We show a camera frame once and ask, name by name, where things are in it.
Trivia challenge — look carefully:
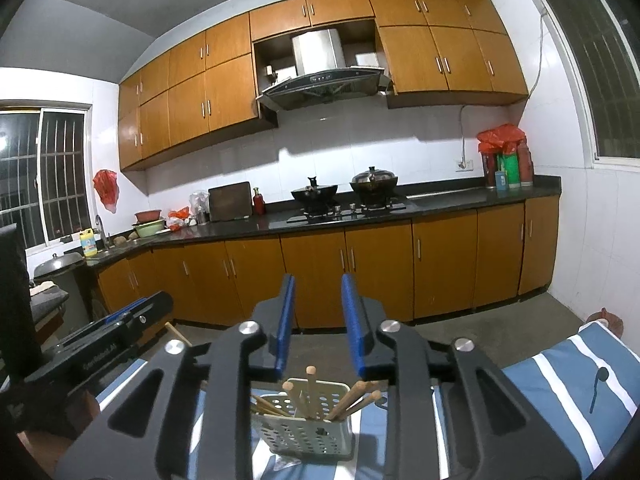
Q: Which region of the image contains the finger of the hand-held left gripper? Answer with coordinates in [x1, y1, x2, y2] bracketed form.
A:
[105, 300, 151, 327]
[127, 293, 174, 342]

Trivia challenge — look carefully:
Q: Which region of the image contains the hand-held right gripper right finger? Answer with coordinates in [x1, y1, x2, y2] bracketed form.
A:
[341, 274, 583, 480]

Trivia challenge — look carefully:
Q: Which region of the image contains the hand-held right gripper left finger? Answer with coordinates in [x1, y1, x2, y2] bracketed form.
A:
[55, 274, 297, 480]

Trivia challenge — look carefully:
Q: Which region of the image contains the green perforated chopstick holder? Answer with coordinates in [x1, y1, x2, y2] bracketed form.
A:
[250, 380, 353, 461]

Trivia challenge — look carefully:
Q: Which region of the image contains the grey pot with lid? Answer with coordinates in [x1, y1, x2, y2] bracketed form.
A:
[32, 252, 91, 326]

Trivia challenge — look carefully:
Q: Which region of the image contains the green basin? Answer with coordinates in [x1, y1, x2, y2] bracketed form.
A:
[134, 219, 167, 239]

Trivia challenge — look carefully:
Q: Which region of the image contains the metal faucet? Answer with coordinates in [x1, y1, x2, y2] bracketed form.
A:
[95, 214, 112, 251]

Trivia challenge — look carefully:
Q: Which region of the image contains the small red plastic bag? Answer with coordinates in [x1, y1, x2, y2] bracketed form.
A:
[167, 206, 193, 232]

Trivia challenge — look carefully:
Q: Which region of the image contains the black gas stove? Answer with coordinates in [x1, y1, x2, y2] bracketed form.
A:
[287, 200, 408, 225]

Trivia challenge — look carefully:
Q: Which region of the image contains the wooden lower kitchen cabinet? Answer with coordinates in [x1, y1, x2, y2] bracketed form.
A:
[95, 195, 561, 331]

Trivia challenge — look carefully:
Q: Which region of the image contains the wooden kitchen cabinet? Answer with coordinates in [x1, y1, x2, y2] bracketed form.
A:
[117, 0, 530, 172]
[95, 195, 561, 331]

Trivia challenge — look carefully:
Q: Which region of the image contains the clear plastic bag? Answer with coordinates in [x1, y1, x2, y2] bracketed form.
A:
[189, 191, 211, 226]

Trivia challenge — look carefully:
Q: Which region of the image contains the hanging red plastic bag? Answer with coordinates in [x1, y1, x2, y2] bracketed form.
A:
[92, 169, 120, 212]

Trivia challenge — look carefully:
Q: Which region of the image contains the black wok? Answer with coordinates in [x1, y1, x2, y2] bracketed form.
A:
[291, 176, 339, 211]

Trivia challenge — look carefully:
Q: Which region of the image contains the dark wooden cutting board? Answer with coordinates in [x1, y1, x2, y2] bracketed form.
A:
[208, 181, 253, 222]

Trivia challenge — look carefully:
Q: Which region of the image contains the wok with metal lid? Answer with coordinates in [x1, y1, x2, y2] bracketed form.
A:
[349, 166, 400, 206]

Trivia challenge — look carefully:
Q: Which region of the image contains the black kitchen countertop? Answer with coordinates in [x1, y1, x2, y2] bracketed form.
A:
[85, 175, 563, 261]

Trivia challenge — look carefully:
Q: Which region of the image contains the small barred window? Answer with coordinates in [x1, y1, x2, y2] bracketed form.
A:
[0, 105, 93, 251]

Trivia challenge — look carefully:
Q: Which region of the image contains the dark red canister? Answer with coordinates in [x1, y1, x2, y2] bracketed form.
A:
[481, 152, 501, 190]

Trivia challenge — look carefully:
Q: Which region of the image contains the blue white striped tablecloth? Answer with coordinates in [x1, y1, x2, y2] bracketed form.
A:
[95, 322, 640, 480]

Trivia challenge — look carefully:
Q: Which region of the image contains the green canister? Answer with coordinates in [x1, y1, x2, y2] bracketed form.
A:
[497, 152, 521, 190]

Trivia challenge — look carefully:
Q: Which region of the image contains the red plastic bag on canisters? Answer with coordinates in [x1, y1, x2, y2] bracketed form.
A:
[476, 124, 527, 156]

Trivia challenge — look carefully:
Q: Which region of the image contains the steel range hood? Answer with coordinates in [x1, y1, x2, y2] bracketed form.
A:
[257, 28, 392, 111]

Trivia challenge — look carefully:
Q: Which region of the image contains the wooden upper kitchen cabinet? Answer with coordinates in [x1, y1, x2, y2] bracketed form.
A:
[117, 0, 530, 172]

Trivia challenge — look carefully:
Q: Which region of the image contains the large barred window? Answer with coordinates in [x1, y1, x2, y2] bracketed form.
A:
[529, 0, 640, 168]

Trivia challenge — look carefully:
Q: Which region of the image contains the white wall cable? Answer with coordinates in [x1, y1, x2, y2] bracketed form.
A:
[459, 7, 548, 161]

